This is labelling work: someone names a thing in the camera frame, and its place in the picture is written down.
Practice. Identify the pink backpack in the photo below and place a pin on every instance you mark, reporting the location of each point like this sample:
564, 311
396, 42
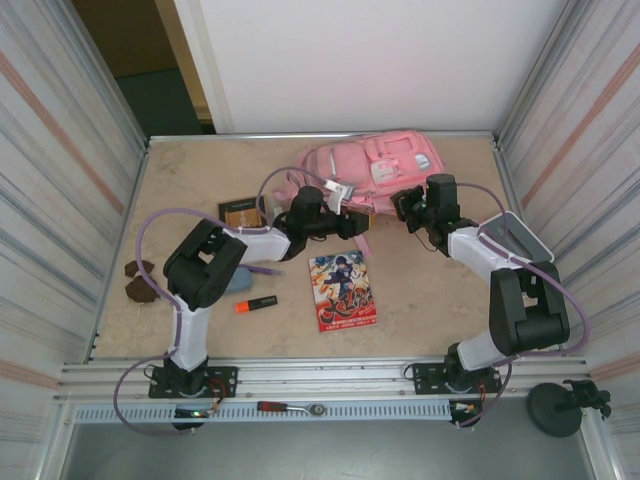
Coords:
350, 160

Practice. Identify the red manga book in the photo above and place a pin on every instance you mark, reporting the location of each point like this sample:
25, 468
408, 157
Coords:
345, 295

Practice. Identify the purple highlighter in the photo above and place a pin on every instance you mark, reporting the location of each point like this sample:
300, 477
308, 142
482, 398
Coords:
267, 271

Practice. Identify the black orange highlighter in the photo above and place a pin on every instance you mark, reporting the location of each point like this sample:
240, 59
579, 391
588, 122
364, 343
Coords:
260, 303

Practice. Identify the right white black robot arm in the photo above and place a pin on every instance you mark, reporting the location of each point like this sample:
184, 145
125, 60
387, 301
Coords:
530, 310

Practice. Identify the white grey box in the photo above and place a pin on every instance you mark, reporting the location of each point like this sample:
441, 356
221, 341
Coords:
525, 240

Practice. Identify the thin aluminium table edge bar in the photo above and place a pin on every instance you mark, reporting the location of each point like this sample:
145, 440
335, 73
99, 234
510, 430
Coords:
225, 136

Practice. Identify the small brown crumpled lump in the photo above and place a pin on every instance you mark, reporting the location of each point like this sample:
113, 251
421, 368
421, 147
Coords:
135, 268

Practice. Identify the large brown crumpled lump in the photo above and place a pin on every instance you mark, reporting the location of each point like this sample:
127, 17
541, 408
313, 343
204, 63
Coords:
140, 291

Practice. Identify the circuit board with green light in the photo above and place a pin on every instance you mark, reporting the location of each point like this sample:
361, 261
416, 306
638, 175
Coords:
192, 413

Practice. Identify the black clamp stand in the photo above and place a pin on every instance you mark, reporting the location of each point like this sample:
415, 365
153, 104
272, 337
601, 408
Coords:
550, 410

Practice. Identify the aluminium rail with arm bases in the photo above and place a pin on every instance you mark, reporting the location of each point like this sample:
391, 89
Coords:
325, 375

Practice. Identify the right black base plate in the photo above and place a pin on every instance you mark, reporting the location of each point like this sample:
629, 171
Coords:
430, 377

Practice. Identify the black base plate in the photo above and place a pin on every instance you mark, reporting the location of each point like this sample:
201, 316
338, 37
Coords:
222, 380
430, 377

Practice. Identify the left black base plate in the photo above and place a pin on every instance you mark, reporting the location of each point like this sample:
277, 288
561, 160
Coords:
222, 380

